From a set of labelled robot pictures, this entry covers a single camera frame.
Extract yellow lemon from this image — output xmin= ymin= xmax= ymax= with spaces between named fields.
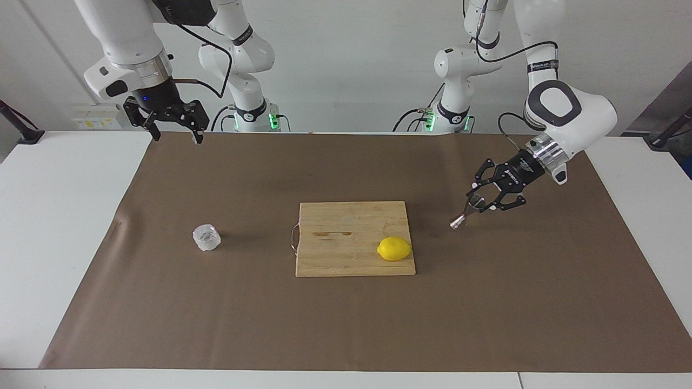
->
xmin=377 ymin=236 xmax=412 ymax=262

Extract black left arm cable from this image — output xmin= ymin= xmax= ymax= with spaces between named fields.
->
xmin=462 ymin=0 xmax=560 ymax=149

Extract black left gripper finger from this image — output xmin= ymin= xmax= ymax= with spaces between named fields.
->
xmin=468 ymin=158 xmax=506 ymax=198
xmin=478 ymin=184 xmax=528 ymax=212

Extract white wall power outlet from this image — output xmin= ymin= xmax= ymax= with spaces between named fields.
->
xmin=70 ymin=104 xmax=124 ymax=130

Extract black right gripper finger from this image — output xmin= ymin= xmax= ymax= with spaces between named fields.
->
xmin=170 ymin=100 xmax=210 ymax=145
xmin=123 ymin=95 xmax=162 ymax=142

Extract black base power cable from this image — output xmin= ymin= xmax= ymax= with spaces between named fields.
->
xmin=393 ymin=105 xmax=436 ymax=133
xmin=210 ymin=104 xmax=238 ymax=133

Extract steel cocktail jigger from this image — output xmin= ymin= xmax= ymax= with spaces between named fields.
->
xmin=449 ymin=194 xmax=485 ymax=231

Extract brown paper table mat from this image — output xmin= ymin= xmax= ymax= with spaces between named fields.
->
xmin=39 ymin=131 xmax=692 ymax=373

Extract black clamp mount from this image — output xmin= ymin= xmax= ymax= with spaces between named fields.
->
xmin=649 ymin=107 xmax=692 ymax=151
xmin=0 ymin=100 xmax=45 ymax=144

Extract wooden cutting board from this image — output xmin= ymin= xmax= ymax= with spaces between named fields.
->
xmin=291 ymin=201 xmax=417 ymax=278

